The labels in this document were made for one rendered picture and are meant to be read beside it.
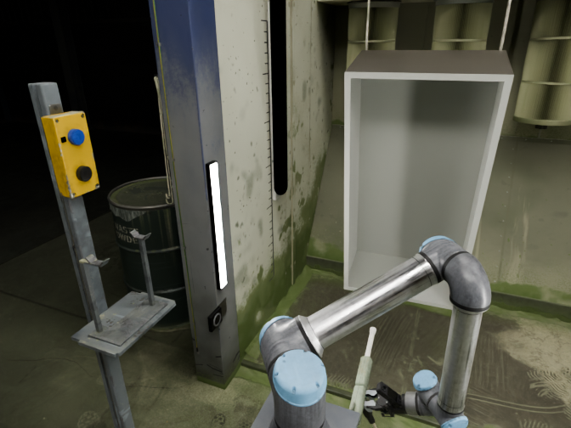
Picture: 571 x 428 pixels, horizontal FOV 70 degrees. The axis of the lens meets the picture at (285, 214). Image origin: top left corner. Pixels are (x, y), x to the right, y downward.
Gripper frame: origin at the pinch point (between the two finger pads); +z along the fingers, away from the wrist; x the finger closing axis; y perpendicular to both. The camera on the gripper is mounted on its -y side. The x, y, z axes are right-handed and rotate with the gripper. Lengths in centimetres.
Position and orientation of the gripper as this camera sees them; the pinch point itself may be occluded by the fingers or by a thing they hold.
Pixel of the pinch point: (358, 397)
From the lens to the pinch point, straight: 196.3
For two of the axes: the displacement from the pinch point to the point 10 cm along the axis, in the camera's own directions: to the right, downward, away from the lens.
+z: -8.6, 1.8, 4.8
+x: 3.1, -5.6, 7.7
